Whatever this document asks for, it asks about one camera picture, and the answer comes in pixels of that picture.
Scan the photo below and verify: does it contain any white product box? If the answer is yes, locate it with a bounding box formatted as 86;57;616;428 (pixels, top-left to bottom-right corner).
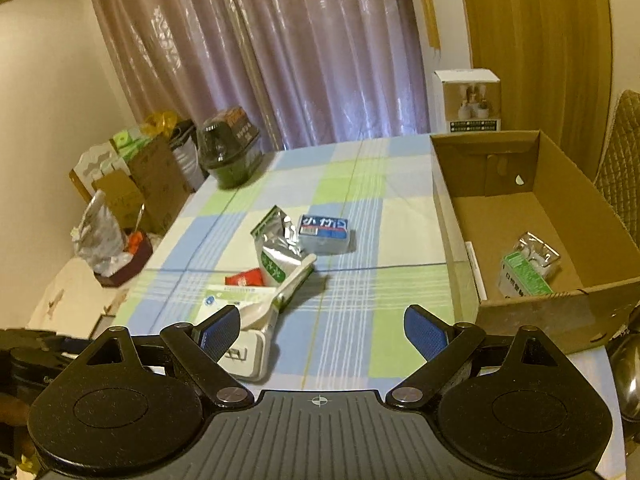
430;68;501;133

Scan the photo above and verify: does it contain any cardboard box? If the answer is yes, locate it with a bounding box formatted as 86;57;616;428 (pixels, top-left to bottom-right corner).
431;131;639;353

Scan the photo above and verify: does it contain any dark tray with bags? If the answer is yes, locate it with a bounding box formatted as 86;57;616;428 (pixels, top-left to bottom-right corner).
70;191;153;288

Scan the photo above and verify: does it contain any dark green lidded bowl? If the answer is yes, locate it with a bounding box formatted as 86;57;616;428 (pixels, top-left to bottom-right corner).
196;106;262;190

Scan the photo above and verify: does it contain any brown cardboard boxes stack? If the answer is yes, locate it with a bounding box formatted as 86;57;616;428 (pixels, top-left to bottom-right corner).
68;110;205;235

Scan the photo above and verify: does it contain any white plastic spoon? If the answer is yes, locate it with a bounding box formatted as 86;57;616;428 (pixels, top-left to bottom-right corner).
240;254;317;330

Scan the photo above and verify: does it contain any silver green foil pouch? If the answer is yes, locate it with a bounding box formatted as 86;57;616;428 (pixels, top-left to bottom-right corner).
250;206;306;287

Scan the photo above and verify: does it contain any green white tube box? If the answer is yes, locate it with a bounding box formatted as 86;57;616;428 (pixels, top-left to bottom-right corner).
271;263;314;311

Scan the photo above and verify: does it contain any clear plastic bag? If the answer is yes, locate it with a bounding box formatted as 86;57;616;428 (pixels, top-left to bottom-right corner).
514;232;561;280

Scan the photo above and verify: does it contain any checkered tablecloth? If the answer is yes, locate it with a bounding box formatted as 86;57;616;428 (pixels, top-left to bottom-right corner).
112;133;614;480

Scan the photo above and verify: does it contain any white blue medicine box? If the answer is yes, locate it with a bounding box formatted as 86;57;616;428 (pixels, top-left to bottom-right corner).
194;285;277;330

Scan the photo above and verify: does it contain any green medicine box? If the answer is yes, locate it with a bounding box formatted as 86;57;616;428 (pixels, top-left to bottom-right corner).
498;252;553;298

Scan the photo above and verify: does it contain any white power adapter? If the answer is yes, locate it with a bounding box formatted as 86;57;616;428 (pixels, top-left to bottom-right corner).
218;328;273;382

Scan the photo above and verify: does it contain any red snack packet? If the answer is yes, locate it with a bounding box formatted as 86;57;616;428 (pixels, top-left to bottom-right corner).
224;268;265;287

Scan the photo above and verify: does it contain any quilted chair back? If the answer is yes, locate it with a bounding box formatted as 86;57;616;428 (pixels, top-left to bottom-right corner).
594;90;640;244

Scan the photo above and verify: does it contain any purple curtain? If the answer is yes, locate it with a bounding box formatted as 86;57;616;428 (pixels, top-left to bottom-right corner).
91;0;428;149

